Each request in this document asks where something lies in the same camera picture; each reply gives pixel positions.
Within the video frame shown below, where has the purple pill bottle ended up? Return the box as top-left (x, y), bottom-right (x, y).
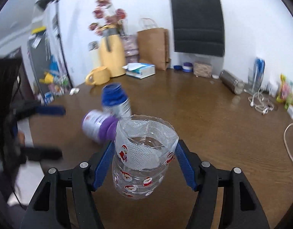
top-left (82, 110), bottom-right (119, 143)

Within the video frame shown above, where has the clear plastic santa cup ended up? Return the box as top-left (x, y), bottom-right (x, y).
top-left (112, 115), bottom-right (179, 200)

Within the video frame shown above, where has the person's hand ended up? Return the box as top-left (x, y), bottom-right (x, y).
top-left (17, 131), bottom-right (25, 145)

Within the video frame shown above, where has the cluttered storage rack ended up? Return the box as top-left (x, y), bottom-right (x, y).
top-left (38, 55), bottom-right (70, 104)

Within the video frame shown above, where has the crumpled white tissue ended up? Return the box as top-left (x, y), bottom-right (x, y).
top-left (69, 87), bottom-right (80, 96)

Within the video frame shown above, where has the dark grey refrigerator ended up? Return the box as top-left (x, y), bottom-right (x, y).
top-left (27, 26), bottom-right (51, 101)

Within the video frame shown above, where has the blue white supplement bottle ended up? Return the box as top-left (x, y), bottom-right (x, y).
top-left (101, 83), bottom-right (132, 118)

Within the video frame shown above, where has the yellow mug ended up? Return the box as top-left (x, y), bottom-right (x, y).
top-left (85, 66), bottom-right (111, 86)

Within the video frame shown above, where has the white thermos bottle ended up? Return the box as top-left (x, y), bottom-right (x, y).
top-left (88, 41), bottom-right (101, 69)

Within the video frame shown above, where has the yellow thermos jug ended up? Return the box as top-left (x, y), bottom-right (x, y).
top-left (99, 24), bottom-right (127, 77)

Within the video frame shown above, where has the white bottle cap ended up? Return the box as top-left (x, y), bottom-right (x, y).
top-left (212, 74), bottom-right (219, 79)

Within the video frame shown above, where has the steel cylinder flask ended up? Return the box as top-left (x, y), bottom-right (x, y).
top-left (219, 70), bottom-right (244, 95)

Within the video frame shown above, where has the clear jar with grains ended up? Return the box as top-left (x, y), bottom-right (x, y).
top-left (193, 61), bottom-right (213, 78)

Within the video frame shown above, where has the blue lid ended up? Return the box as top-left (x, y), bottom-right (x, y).
top-left (173, 65), bottom-right (183, 71)

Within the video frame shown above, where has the small purple white jar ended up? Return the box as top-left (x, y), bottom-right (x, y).
top-left (182, 62), bottom-right (193, 72)

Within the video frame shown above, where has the tissue box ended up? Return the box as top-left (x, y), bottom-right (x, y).
top-left (123, 63), bottom-right (155, 80)

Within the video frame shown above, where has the clear glass tumbler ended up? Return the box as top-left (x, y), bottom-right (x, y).
top-left (245, 69), bottom-right (259, 95)

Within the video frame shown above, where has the studio light on stand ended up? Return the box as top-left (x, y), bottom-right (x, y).
top-left (35, 0), bottom-right (73, 88)

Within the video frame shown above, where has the pink dried flower bouquet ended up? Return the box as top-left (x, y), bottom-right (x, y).
top-left (88, 0), bottom-right (127, 36)

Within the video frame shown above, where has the brown paper bag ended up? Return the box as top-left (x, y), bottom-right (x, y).
top-left (137, 18), bottom-right (170, 71)

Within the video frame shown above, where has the colourful snack packet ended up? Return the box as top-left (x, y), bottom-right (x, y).
top-left (276, 73), bottom-right (293, 110)

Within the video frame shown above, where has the blue drink can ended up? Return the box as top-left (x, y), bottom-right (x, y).
top-left (253, 58), bottom-right (266, 92)

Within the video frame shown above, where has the black paper bag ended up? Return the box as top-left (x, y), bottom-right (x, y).
top-left (170, 0), bottom-right (225, 57)

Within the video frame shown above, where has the white earphones cable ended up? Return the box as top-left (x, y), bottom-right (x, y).
top-left (248, 88), bottom-right (275, 115)

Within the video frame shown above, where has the white charging cable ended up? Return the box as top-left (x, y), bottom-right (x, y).
top-left (283, 122), bottom-right (293, 172)

